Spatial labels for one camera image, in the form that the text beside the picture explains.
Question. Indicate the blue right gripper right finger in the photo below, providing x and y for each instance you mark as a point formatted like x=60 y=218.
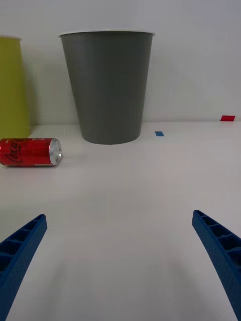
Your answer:
x=222 y=253

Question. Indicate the yellow-green plastic waste bin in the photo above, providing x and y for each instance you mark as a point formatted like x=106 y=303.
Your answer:
x=12 y=87

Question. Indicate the grey plastic waste bin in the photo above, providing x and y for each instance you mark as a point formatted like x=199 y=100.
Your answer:
x=109 y=87

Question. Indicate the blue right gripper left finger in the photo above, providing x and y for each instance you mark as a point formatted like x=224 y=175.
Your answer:
x=18 y=253

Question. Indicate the red drink can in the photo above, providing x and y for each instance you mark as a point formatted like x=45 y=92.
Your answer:
x=27 y=152

